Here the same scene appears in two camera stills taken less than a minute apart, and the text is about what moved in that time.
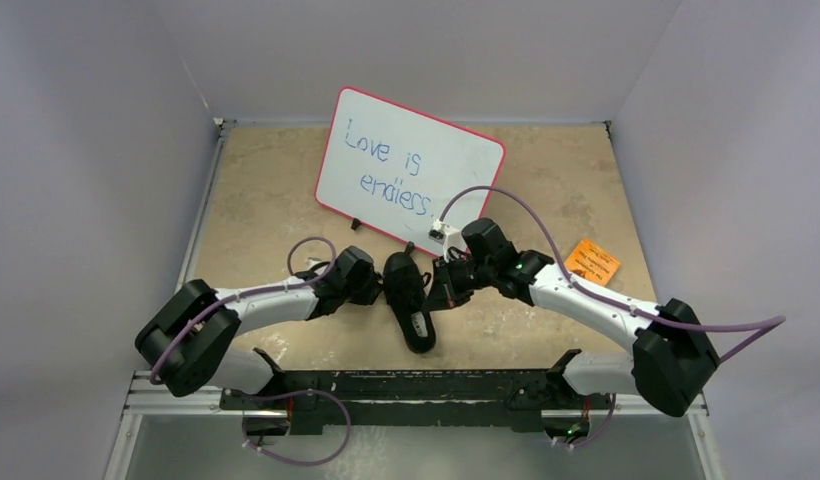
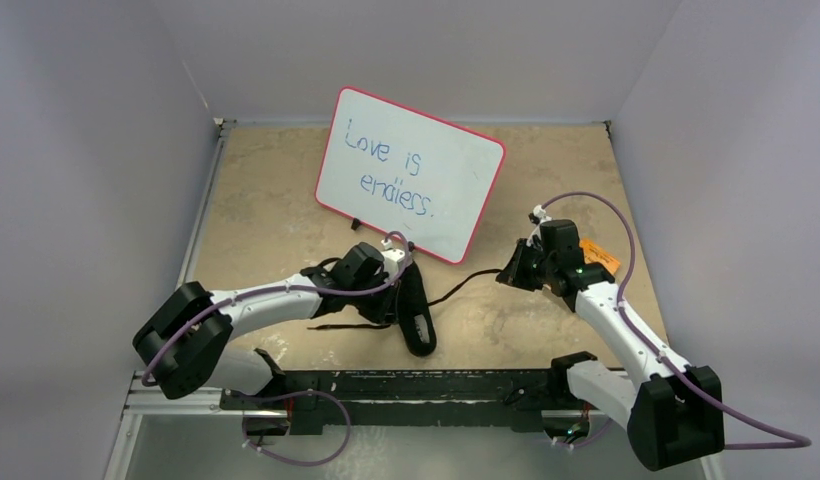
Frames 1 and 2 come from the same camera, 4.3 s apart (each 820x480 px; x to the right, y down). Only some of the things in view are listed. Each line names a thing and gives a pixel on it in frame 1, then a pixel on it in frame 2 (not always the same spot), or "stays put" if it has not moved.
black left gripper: x=369 y=292 -> x=386 y=311
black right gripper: x=443 y=282 -> x=518 y=266
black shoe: x=404 y=282 stays put
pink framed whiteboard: x=393 y=171 stays put
